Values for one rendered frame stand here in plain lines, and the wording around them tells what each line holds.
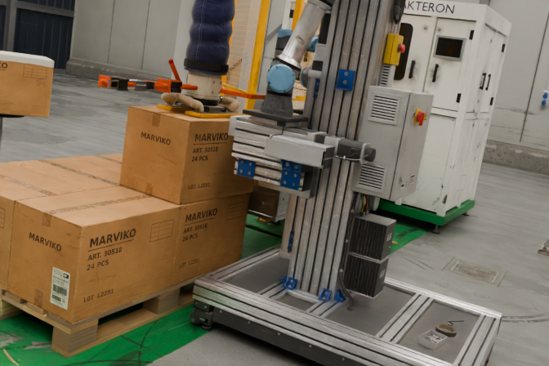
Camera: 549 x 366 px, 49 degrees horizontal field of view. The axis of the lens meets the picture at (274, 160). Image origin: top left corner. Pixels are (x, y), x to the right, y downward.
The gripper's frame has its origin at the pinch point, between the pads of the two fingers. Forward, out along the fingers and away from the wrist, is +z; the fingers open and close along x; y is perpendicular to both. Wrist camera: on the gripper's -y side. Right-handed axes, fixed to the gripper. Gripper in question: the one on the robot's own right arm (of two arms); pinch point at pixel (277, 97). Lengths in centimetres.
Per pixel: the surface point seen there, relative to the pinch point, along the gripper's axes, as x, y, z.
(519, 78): -64, -886, -53
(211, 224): -6, 33, 67
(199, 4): -27, 40, -39
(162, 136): -22, 60, 25
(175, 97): -27, 48, 7
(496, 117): -88, -884, 21
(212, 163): -6, 39, 35
